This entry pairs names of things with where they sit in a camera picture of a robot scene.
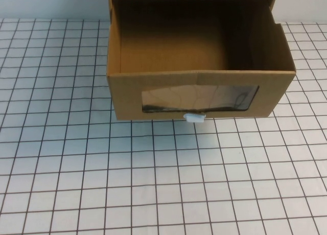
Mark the cardboard drawer with window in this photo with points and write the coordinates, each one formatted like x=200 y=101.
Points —
x=127 y=97

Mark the white grid-patterned tablecloth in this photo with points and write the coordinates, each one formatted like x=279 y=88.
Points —
x=127 y=181

